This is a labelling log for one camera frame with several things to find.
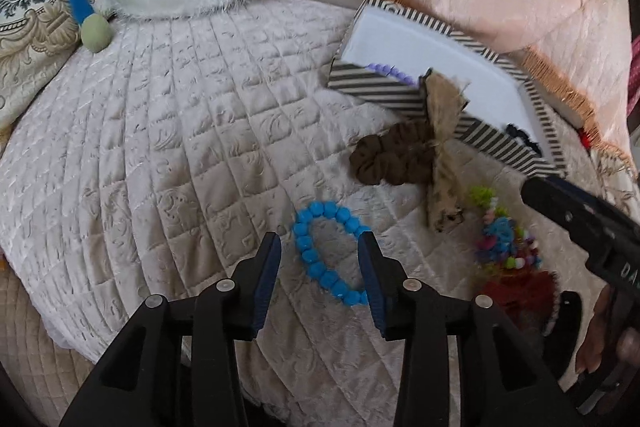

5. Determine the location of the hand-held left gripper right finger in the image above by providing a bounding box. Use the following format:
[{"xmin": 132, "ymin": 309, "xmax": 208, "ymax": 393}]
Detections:
[{"xmin": 357, "ymin": 231, "xmax": 587, "ymax": 427}]

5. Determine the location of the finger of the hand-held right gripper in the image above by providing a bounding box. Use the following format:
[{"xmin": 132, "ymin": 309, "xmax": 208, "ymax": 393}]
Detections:
[
  {"xmin": 520, "ymin": 177, "xmax": 610, "ymax": 259},
  {"xmin": 545, "ymin": 176, "xmax": 603, "ymax": 214}
]

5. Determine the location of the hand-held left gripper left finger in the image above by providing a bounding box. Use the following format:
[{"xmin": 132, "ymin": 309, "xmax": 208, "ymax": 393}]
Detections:
[{"xmin": 59, "ymin": 232, "xmax": 283, "ymax": 427}]

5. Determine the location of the person's right hand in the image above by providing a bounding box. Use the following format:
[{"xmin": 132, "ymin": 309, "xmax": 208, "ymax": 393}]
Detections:
[{"xmin": 575, "ymin": 286, "xmax": 640, "ymax": 376}]

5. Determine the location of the brown scrunchie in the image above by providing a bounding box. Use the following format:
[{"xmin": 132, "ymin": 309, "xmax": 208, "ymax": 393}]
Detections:
[{"xmin": 349, "ymin": 121, "xmax": 442, "ymax": 186}]

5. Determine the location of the floral upholstered cushion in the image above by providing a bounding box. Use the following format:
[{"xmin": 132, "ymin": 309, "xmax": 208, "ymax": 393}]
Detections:
[{"xmin": 0, "ymin": 0, "xmax": 117, "ymax": 128}]

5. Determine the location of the grey quilted blanket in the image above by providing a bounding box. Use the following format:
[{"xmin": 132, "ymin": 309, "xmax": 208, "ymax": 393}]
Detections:
[{"xmin": 0, "ymin": 0, "xmax": 640, "ymax": 427}]

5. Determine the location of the red scrunchie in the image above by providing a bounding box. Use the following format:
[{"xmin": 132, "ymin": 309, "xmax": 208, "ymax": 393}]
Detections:
[{"xmin": 475, "ymin": 269, "xmax": 562, "ymax": 334}]

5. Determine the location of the striped cardboard box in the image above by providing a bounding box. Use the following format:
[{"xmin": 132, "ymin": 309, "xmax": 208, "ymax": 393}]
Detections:
[{"xmin": 327, "ymin": 0, "xmax": 569, "ymax": 180}]

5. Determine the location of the black hair tie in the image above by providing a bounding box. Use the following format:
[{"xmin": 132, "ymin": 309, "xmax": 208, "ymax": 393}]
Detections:
[{"xmin": 502, "ymin": 123, "xmax": 544, "ymax": 156}]

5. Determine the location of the blue faceted bead bracelet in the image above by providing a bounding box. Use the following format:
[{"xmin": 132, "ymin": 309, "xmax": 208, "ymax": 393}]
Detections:
[{"xmin": 292, "ymin": 201, "xmax": 374, "ymax": 307}]

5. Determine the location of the burlap bow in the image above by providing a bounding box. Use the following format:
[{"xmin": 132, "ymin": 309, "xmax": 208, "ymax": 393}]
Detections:
[{"xmin": 417, "ymin": 69, "xmax": 474, "ymax": 234}]

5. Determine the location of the blue multicoloured bead bracelet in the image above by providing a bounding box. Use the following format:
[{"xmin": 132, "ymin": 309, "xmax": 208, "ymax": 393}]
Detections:
[{"xmin": 475, "ymin": 207, "xmax": 542, "ymax": 271}]

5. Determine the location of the purple bead bracelet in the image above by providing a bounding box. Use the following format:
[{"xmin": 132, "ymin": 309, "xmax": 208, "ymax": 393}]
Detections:
[{"xmin": 366, "ymin": 62, "xmax": 417, "ymax": 87}]

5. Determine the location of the beige quilted bedspread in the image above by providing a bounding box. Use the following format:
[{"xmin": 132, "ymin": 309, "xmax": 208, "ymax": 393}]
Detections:
[{"xmin": 0, "ymin": 269, "xmax": 103, "ymax": 427}]

